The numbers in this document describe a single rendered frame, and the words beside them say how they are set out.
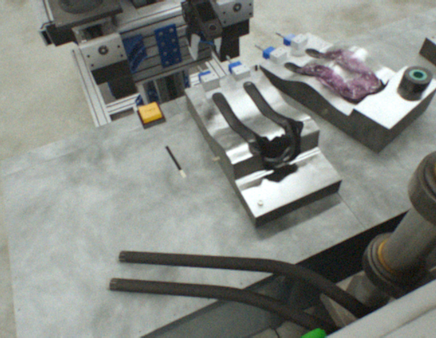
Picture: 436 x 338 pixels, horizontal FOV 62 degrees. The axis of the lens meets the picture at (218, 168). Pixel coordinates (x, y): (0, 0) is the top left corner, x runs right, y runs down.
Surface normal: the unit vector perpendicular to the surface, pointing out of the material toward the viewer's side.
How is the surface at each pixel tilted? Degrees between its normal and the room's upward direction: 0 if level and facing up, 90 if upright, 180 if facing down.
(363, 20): 0
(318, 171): 0
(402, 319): 0
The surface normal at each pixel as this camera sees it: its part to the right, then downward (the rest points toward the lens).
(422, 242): -0.43, 0.75
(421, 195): -0.96, 0.27
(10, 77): -0.07, -0.59
